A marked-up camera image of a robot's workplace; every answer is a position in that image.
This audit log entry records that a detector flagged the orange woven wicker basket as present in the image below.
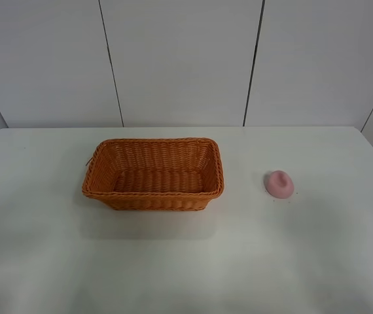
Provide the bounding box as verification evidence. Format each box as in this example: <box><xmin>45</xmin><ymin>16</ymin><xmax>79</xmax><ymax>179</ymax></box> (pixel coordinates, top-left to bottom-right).
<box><xmin>82</xmin><ymin>137</ymin><xmax>224</xmax><ymax>211</ymax></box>

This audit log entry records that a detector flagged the pink peach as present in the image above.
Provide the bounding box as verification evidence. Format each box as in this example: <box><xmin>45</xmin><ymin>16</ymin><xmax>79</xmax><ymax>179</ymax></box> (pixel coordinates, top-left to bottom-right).
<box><xmin>264</xmin><ymin>170</ymin><xmax>294</xmax><ymax>199</ymax></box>

